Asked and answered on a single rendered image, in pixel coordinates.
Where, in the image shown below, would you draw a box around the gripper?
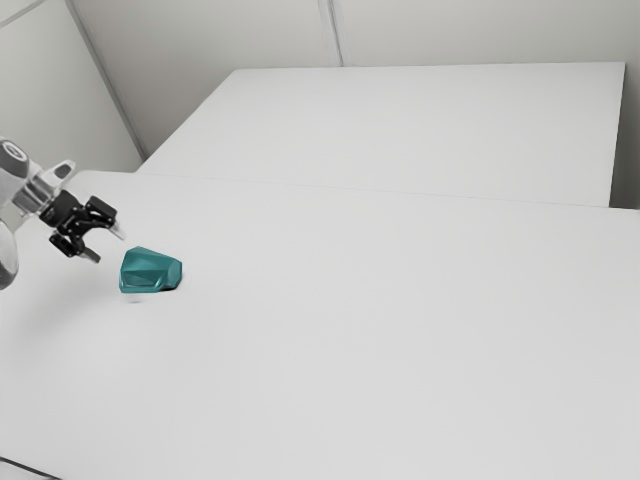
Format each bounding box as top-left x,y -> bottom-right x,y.
38,190 -> 127,264

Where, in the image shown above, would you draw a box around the teal faceted mug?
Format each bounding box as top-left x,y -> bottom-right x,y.
117,245 -> 183,295

